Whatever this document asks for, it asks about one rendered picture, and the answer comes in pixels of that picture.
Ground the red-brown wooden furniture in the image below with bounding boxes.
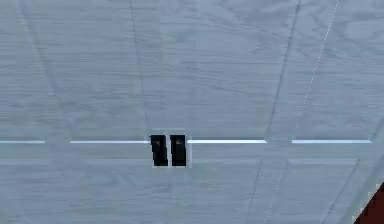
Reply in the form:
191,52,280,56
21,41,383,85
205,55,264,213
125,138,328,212
353,182,384,224

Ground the grey wooden cupboard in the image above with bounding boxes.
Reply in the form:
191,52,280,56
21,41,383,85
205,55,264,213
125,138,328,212
0,0,384,224

